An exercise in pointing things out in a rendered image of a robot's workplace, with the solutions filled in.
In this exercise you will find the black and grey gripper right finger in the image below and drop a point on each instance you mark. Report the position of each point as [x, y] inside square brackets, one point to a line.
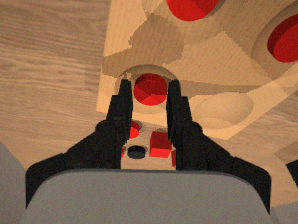
[193, 148]

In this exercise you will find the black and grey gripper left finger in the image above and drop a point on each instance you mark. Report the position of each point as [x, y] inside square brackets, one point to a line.
[102, 148]

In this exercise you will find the red cube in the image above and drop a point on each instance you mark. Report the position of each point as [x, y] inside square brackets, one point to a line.
[159, 145]
[173, 154]

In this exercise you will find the tan wooden tray with round pockets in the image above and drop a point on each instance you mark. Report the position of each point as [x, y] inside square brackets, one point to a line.
[221, 60]

